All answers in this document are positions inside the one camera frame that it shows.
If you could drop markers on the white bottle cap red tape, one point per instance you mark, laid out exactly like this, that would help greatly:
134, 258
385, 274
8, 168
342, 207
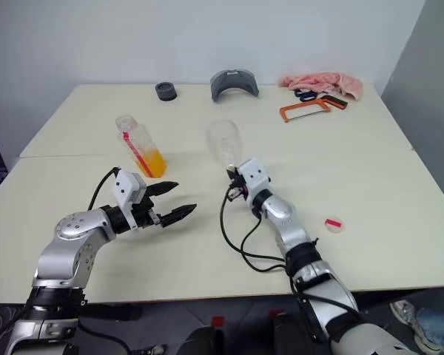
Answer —
334, 225

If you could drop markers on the pink towel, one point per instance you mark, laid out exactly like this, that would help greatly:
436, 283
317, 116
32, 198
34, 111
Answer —
318, 81

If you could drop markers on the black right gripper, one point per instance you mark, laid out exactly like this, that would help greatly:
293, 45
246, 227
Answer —
239, 188

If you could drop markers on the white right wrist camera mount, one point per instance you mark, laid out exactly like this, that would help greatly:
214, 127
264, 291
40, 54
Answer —
253, 174

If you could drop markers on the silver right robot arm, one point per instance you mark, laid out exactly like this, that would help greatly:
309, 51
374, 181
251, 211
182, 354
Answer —
285, 214

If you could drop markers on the bottle with orange liquid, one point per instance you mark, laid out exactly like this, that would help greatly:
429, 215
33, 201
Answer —
148, 162

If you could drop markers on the orange hacksaw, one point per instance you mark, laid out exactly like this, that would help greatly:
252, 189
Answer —
285, 112

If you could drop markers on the grey curved visor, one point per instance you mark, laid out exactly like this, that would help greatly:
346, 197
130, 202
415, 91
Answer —
219, 87

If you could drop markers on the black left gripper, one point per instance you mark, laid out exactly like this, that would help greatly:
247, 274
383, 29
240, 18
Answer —
144, 216

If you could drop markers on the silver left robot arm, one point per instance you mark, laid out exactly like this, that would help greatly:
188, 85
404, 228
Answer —
66, 229

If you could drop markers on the white sneaker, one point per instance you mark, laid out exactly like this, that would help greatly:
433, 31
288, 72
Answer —
410, 318

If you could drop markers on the blue jeans leg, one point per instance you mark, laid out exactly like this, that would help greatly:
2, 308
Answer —
440, 321

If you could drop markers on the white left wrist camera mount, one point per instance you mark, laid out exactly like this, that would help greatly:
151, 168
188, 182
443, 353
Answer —
124, 185

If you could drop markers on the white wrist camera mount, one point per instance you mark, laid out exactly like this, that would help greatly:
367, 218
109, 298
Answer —
124, 185
253, 174

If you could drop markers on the small black floor device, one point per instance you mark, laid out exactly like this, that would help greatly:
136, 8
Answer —
149, 349

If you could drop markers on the grey partition panel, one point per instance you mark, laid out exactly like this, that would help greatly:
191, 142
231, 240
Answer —
429, 111

